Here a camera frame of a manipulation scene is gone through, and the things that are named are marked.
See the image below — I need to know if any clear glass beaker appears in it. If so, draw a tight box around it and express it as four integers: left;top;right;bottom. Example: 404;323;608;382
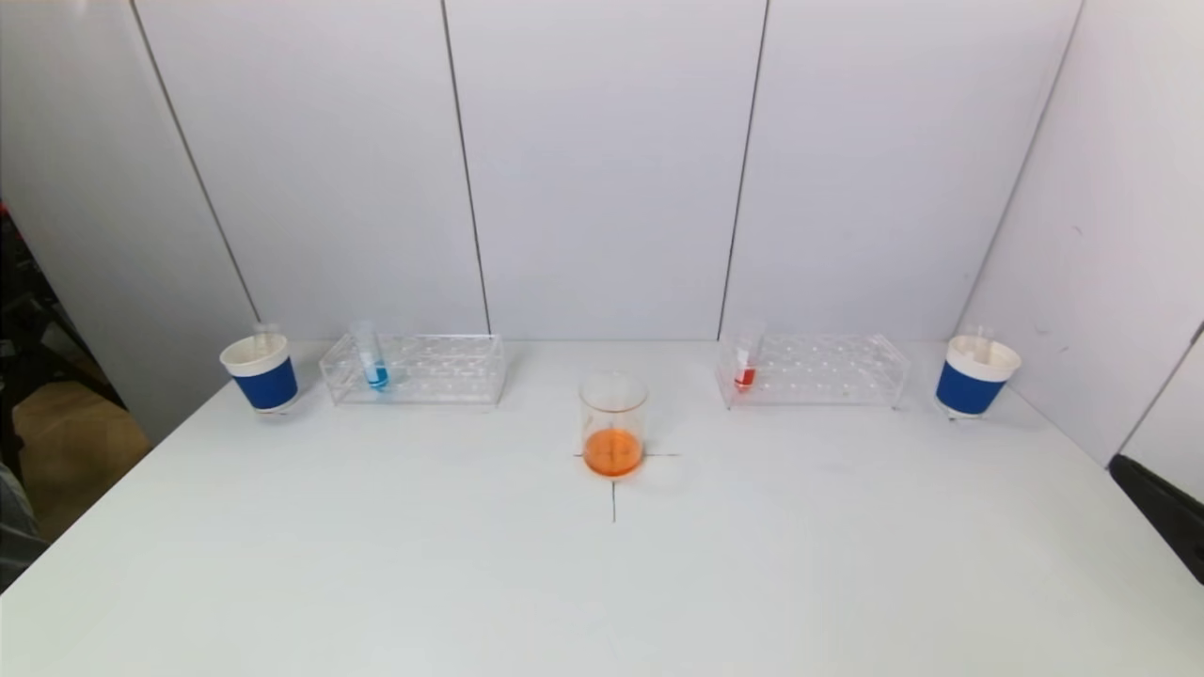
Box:
578;370;649;479

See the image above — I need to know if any test tube with red pigment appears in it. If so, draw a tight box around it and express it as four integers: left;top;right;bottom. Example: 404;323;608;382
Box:
734;320;766;394

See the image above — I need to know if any clear acrylic test tube rack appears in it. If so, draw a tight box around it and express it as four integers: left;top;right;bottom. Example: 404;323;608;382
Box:
715;331;911;411
318;333;509;407

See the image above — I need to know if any test tube with blue pigment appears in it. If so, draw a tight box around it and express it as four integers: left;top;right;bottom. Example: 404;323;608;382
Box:
352;321;391;394

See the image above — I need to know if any white paper cup blue sleeve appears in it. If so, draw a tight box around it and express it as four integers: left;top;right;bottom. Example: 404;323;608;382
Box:
220;334;301;416
934;336;1022;419

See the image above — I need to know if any clear plastic wrap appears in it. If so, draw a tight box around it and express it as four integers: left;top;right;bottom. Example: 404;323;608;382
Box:
0;451;48;591

